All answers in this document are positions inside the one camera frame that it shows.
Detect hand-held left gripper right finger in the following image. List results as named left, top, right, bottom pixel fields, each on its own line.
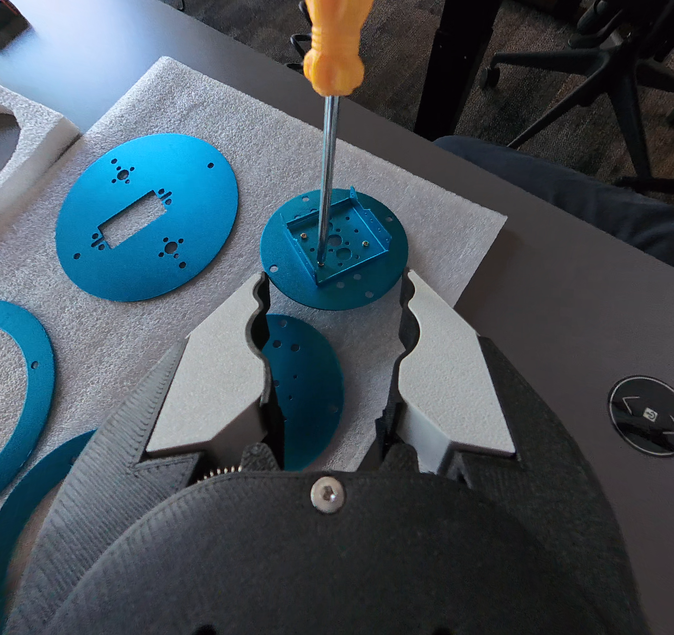
left=374, top=269, right=518, bottom=476

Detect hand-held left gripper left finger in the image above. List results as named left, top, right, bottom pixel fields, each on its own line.
left=145, top=271, right=289, bottom=471

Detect small blue round metal plate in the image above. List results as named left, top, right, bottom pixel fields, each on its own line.
left=260, top=188, right=410, bottom=310

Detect blue square metal bracket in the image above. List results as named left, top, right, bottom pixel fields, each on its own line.
left=282, top=186, right=393, bottom=288

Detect yellow-handled screwdriver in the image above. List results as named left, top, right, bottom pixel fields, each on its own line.
left=302, top=0, right=365, bottom=269

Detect dark grey desk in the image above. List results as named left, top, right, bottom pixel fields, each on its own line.
left=0, top=0, right=674, bottom=635

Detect round black desk control panel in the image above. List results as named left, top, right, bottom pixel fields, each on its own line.
left=608, top=376, right=674, bottom=458

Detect black desk leg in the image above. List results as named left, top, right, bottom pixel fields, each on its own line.
left=413, top=0, right=519, bottom=143

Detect small blue perforated disc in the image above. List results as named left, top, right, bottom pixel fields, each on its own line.
left=260, top=314, right=345, bottom=471

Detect large blue disc rectangular cutout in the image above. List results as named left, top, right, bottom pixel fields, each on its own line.
left=55, top=133, right=239, bottom=302

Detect white foam sheet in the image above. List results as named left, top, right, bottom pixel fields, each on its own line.
left=0, top=55, right=508, bottom=541

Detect white foam block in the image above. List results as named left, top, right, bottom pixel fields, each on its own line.
left=0, top=86, right=81, bottom=214

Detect dark box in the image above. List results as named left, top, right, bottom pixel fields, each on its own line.
left=0, top=0, right=31, bottom=51

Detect blue metal ring plate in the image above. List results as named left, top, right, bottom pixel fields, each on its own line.
left=0, top=300, right=56, bottom=491
left=0, top=430, right=98, bottom=572

